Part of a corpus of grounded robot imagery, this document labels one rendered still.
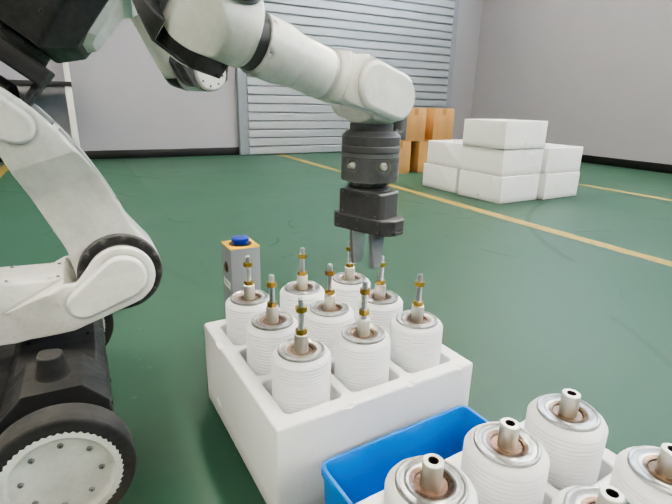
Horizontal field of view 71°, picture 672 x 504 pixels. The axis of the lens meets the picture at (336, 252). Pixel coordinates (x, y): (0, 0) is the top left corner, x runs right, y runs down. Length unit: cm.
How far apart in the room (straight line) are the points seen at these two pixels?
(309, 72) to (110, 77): 517
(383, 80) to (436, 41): 659
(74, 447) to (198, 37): 59
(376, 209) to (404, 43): 627
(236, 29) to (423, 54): 658
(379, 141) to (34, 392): 63
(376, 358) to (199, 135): 522
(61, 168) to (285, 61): 45
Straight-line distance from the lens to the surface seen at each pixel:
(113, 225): 93
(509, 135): 333
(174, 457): 99
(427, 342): 86
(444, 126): 485
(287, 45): 59
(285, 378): 75
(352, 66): 64
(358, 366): 80
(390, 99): 67
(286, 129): 609
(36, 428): 80
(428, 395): 87
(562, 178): 380
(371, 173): 69
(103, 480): 88
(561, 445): 68
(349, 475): 80
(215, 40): 57
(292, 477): 79
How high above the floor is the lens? 63
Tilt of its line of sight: 18 degrees down
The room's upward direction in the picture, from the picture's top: 1 degrees clockwise
